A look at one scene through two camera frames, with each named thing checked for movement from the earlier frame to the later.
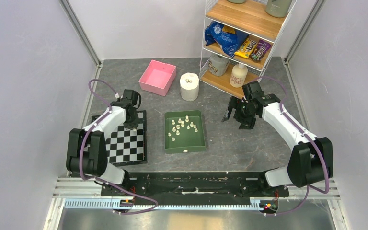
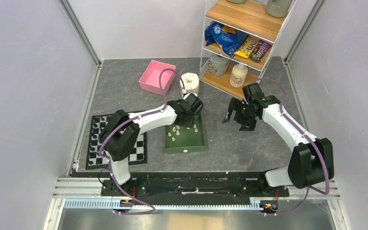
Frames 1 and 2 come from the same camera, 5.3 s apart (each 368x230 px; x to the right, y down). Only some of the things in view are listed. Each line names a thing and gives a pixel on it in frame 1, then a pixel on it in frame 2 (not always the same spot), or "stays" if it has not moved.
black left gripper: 133,124 -> 190,123
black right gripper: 247,123 stays
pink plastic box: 158,77 stays
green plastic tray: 183,130 stays
